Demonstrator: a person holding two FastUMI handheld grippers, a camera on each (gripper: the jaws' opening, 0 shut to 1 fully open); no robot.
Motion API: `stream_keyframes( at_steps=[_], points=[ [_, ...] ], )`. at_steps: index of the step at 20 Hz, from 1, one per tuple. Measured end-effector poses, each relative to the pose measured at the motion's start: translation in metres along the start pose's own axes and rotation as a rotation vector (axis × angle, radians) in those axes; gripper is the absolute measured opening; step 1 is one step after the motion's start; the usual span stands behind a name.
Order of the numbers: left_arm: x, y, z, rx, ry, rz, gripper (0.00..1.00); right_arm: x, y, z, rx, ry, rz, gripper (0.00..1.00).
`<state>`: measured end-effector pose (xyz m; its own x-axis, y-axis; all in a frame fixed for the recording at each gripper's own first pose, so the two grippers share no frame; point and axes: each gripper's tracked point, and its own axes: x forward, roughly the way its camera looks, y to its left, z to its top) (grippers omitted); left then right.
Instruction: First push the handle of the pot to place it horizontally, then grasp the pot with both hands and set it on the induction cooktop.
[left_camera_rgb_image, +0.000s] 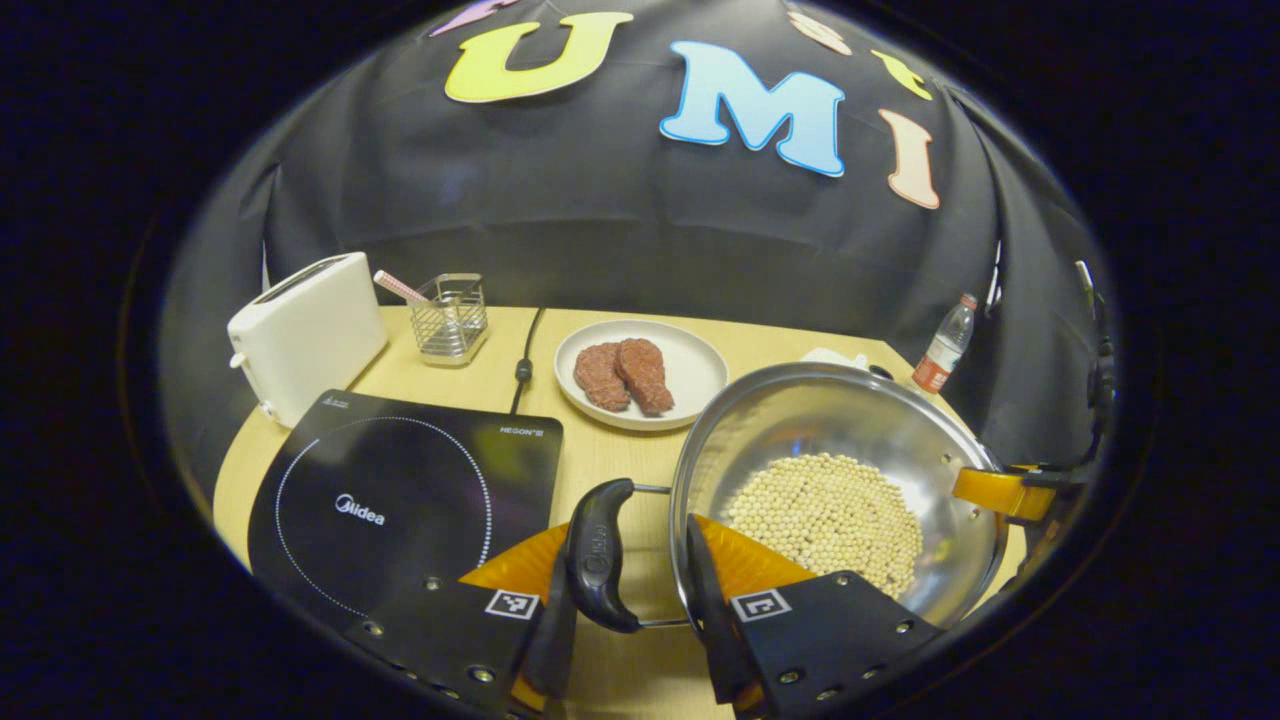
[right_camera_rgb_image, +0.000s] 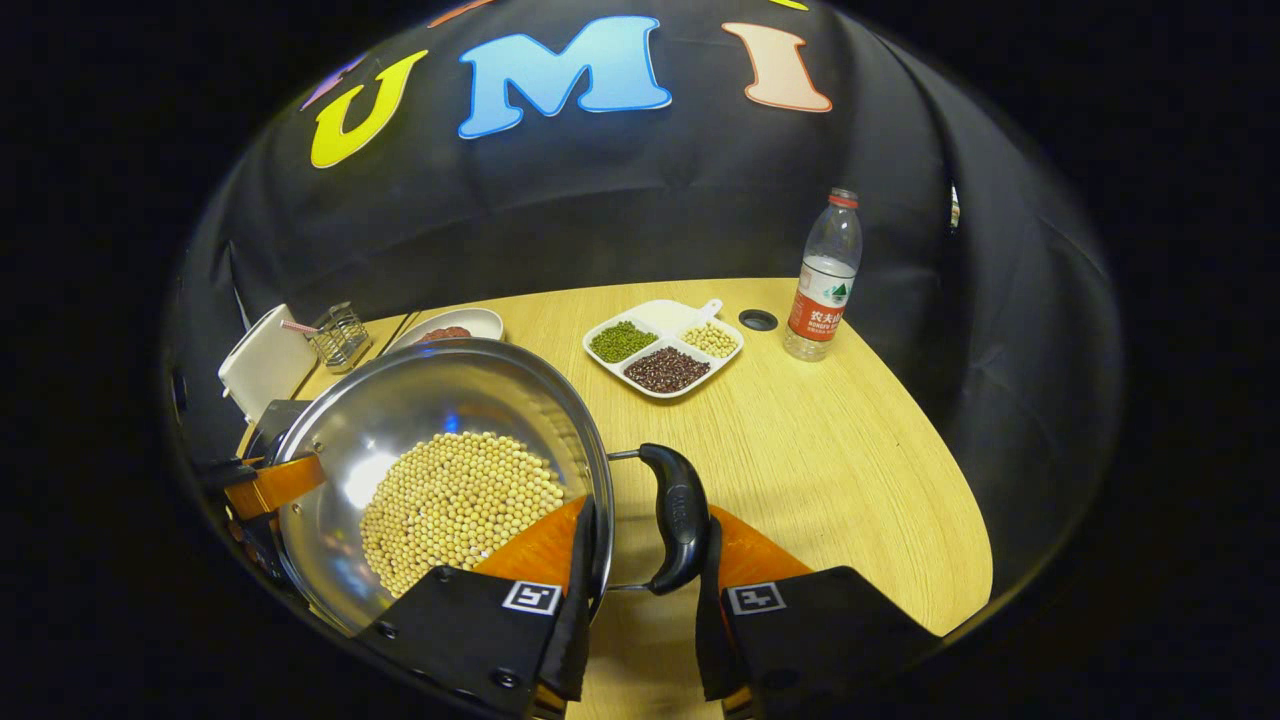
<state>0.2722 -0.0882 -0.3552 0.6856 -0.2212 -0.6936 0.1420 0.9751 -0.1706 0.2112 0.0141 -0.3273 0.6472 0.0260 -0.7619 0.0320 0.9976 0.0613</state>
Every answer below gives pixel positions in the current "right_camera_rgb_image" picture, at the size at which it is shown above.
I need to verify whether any black backdrop cloth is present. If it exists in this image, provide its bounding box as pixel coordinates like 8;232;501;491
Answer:
165;0;1121;601

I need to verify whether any round white plate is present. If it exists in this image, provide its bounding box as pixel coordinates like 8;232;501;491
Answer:
385;307;505;353

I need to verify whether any stainless steel pot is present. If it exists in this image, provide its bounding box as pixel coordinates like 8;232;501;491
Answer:
270;338;713;637

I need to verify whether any black induction cooktop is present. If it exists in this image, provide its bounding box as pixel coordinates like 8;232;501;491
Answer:
240;399;313;463

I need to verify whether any clear plastic water bottle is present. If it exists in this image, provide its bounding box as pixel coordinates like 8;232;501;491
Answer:
783;188;863;363

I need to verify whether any metal wire basket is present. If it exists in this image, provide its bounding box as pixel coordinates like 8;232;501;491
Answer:
309;302;372;374

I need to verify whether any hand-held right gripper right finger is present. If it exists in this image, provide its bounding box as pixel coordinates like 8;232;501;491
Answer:
695;505;941;716

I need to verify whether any small pile of soybeans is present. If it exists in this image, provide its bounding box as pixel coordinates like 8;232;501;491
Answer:
681;322;739;359

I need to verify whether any pile of green mung beans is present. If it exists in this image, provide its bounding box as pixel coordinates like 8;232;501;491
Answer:
589;320;660;364

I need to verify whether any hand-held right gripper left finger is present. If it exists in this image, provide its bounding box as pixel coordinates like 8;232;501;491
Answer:
355;495;599;719

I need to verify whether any white divided dish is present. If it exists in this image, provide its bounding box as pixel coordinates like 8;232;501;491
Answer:
583;298;745;400

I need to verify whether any white toaster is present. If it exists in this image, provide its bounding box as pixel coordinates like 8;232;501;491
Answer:
218;304;319;424

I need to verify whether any pile of dark red beans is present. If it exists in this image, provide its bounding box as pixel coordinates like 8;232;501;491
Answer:
623;346;712;394

